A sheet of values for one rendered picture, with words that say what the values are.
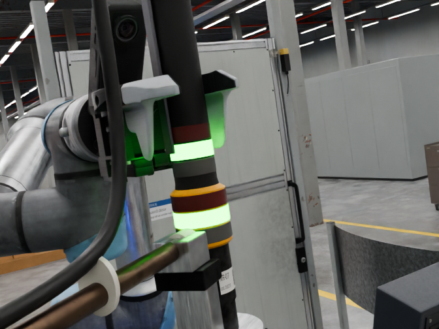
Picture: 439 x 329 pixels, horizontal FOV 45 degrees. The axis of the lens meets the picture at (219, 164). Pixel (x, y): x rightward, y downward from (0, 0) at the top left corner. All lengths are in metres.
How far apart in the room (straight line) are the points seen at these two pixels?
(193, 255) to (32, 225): 0.31
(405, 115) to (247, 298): 7.88
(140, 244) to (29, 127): 0.32
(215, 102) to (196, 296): 0.15
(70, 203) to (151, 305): 0.55
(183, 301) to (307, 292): 2.51
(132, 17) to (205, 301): 0.25
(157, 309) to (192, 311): 0.75
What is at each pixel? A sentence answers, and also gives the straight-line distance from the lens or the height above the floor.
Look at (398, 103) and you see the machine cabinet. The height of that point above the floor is 1.45.
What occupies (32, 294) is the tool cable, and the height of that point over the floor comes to 1.56.
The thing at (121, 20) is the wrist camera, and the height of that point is 1.73.
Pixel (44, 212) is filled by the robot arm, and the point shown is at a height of 1.56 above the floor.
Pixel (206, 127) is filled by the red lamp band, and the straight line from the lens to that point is 0.40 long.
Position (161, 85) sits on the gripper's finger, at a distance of 0.37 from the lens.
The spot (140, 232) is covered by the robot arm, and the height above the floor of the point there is 1.43.
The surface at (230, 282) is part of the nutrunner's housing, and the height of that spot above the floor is 1.51.
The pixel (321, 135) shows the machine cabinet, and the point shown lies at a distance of 11.87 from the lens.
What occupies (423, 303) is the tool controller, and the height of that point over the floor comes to 1.23.
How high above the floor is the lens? 1.63
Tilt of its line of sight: 5 degrees down
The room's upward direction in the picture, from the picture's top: 9 degrees counter-clockwise
